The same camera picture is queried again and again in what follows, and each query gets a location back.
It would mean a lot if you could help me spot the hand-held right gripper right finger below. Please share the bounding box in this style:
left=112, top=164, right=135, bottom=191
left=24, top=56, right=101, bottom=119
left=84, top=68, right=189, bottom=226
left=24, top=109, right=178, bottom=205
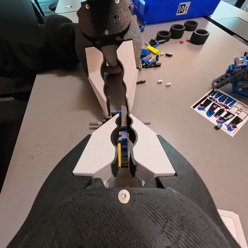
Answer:
left=127, top=113, right=176, bottom=187

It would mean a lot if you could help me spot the small blue yellow Lego assembly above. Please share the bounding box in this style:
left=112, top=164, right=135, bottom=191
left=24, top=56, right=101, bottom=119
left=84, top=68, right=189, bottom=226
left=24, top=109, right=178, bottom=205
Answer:
left=89, top=105, right=151, bottom=168

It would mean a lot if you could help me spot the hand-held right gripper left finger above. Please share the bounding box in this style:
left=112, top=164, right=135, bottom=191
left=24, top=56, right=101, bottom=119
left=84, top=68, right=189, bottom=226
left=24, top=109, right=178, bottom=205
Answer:
left=73, top=114, right=122, bottom=187

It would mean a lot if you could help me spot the black rubber lego tyre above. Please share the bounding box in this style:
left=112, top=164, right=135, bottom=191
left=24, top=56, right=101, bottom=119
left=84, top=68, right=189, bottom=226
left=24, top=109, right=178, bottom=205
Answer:
left=157, top=30, right=172, bottom=40
left=169, top=24, right=186, bottom=39
left=184, top=20, right=198, bottom=32
left=190, top=29, right=210, bottom=45

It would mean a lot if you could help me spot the lego sticker sheet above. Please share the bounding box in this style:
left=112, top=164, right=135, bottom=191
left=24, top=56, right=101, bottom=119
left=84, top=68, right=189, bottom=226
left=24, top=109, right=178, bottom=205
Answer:
left=191, top=89, right=248, bottom=137

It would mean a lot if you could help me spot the partly built blue lego buggy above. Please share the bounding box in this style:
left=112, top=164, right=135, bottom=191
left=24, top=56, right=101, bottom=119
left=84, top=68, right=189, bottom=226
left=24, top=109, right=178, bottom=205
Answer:
left=212, top=51, right=248, bottom=92

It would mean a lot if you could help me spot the person's left forearm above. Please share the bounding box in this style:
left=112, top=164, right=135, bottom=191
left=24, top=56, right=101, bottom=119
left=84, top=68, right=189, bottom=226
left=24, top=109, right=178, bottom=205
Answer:
left=39, top=14, right=80, bottom=70

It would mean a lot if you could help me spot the person's left hand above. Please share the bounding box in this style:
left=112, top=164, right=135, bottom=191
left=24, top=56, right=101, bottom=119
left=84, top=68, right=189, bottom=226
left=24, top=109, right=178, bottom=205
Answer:
left=107, top=65, right=122, bottom=75

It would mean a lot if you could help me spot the blue bin with printed tag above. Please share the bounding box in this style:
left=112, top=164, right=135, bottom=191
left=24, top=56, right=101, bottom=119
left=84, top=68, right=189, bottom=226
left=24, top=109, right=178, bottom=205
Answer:
left=130, top=0, right=221, bottom=25

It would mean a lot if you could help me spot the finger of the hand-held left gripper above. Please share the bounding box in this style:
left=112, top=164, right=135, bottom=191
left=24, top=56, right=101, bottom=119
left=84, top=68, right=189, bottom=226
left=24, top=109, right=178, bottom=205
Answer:
left=116, top=39, right=139, bottom=114
left=85, top=45, right=112, bottom=117

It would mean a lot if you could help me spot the pile of small lego pieces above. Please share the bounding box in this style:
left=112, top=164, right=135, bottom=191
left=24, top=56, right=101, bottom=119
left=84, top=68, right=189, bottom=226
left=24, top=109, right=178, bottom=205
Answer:
left=138, top=39, right=174, bottom=71

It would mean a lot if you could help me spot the person's dark clothing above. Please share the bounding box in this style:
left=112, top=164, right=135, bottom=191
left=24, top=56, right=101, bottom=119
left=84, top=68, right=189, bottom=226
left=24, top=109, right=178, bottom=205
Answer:
left=0, top=40, right=46, bottom=95

